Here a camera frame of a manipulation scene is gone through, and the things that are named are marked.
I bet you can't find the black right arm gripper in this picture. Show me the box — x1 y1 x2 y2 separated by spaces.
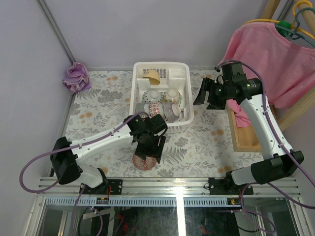
193 77 232 110

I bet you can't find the yellow flower ceramic bowl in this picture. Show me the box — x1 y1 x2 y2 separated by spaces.
162 89 182 105

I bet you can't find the purple glass bowl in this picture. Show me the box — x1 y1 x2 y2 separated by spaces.
163 102 181 122

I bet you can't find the red patterned ceramic bowl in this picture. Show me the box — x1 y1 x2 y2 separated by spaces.
149 102 164 117

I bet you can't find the tan bowl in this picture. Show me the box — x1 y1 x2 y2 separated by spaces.
142 69 160 85

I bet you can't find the blue triangle patterned bowl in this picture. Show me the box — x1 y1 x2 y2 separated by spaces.
141 90 162 103

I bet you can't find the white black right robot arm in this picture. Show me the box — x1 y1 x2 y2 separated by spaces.
194 60 304 194

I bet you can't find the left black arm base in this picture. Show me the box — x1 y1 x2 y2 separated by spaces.
77 168 123 195

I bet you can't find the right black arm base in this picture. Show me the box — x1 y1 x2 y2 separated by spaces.
204 171 245 196

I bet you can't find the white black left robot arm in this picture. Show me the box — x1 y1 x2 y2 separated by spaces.
50 112 168 194

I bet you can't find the white plastic dish rack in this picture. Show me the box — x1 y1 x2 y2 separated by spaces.
129 61 194 133

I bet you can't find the red rimmed bottom bowl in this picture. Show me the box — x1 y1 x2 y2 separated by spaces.
132 154 157 171

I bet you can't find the floral table mat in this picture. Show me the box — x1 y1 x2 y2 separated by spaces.
65 71 263 177

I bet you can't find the pink t-shirt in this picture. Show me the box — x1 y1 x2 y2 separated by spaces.
218 22 315 128

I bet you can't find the green clothes hanger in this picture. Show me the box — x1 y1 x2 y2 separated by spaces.
275 7 315 48

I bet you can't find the crumpled purple cloth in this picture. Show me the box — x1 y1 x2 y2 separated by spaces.
63 62 92 94

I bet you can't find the yellow clothes hanger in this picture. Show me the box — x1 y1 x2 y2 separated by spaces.
243 0 315 39

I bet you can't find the aluminium rail frame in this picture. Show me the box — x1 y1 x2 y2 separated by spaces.
23 177 315 236

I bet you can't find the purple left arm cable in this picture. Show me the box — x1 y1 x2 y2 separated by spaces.
19 112 148 236

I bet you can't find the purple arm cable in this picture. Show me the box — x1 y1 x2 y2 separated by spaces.
19 112 148 236
214 59 315 232

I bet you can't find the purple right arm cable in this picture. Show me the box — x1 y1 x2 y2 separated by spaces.
214 59 315 232

